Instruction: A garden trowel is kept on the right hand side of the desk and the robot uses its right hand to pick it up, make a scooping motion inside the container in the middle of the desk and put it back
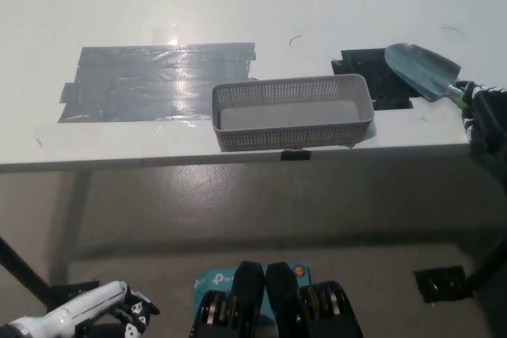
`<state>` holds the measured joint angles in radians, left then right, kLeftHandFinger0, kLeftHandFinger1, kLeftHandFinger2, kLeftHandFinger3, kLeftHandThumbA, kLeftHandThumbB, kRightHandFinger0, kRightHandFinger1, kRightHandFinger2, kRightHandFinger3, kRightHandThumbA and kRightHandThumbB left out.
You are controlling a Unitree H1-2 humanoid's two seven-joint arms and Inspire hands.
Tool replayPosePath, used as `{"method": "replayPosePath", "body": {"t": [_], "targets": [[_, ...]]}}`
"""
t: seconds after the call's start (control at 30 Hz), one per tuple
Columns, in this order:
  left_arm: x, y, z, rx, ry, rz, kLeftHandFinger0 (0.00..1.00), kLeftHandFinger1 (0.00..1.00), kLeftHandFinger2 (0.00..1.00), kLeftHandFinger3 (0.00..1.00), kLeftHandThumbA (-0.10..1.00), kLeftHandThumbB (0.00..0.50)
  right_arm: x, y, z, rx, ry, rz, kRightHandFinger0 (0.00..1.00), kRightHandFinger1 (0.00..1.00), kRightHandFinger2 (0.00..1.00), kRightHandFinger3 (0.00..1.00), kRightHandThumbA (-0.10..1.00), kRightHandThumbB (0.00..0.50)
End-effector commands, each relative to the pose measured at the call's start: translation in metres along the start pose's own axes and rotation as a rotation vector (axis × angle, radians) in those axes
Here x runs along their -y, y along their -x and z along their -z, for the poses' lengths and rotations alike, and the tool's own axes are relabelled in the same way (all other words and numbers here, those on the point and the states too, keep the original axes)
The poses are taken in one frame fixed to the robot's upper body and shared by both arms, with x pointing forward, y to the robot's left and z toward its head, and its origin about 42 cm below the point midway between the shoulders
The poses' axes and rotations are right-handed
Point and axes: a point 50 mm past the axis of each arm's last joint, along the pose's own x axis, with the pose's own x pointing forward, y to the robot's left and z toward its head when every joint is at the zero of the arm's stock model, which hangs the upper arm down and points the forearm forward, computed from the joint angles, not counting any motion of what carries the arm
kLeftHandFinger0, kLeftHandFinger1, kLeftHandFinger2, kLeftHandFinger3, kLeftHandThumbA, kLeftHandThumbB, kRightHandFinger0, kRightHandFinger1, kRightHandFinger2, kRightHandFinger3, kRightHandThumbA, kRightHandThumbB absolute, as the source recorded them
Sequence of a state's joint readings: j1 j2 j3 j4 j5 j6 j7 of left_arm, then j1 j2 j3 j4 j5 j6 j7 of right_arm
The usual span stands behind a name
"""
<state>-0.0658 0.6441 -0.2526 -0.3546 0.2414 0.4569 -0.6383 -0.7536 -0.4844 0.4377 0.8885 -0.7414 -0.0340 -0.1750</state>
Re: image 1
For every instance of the gray table leg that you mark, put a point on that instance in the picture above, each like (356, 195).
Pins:
(75, 215)

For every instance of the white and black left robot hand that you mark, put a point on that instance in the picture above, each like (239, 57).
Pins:
(91, 302)

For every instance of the black slanted table leg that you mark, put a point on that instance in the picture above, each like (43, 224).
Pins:
(491, 263)
(20, 270)

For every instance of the small black tape strip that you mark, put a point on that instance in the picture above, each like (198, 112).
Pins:
(296, 155)

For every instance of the black robot body blocks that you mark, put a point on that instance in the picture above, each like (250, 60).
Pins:
(277, 294)

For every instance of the gray perforated plastic basket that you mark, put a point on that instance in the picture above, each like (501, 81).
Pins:
(279, 138)

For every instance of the black tape patch on desk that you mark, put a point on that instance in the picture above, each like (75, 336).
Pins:
(364, 65)

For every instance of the large gray duct tape patch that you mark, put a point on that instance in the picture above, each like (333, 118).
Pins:
(132, 84)

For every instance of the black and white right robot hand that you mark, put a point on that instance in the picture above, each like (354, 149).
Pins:
(489, 116)

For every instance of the teal router box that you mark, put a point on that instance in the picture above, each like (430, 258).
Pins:
(216, 278)

